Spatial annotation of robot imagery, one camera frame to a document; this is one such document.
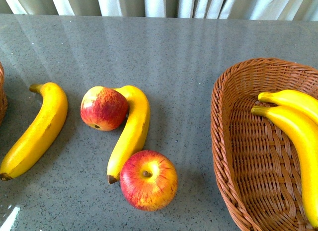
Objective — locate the right brown wicker basket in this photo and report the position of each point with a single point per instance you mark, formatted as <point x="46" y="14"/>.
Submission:
<point x="256" y="165"/>

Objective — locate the left brown wicker basket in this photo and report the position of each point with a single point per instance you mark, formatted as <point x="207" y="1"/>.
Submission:
<point x="3" y="98"/>

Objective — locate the banana in basket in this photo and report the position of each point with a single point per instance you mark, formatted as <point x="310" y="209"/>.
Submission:
<point x="302" y="102"/>
<point x="303" y="133"/>

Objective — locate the brown wicker basket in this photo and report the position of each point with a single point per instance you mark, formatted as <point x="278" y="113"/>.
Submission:
<point x="3" y="98"/>
<point x="256" y="165"/>

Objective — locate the lower banana in basket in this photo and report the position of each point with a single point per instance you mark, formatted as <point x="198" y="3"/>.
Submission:
<point x="303" y="133"/>

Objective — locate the white pleated curtain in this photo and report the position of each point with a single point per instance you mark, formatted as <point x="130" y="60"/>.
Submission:
<point x="305" y="10"/>

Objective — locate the red yellow apple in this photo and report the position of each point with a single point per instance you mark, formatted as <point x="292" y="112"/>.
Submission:
<point x="103" y="108"/>
<point x="149" y="180"/>

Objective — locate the upper banana in basket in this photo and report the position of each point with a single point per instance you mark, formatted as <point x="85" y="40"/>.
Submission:
<point x="302" y="102"/>

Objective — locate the yellow banana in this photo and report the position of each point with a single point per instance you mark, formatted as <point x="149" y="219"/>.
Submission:
<point x="134" y="134"/>
<point x="40" y="135"/>

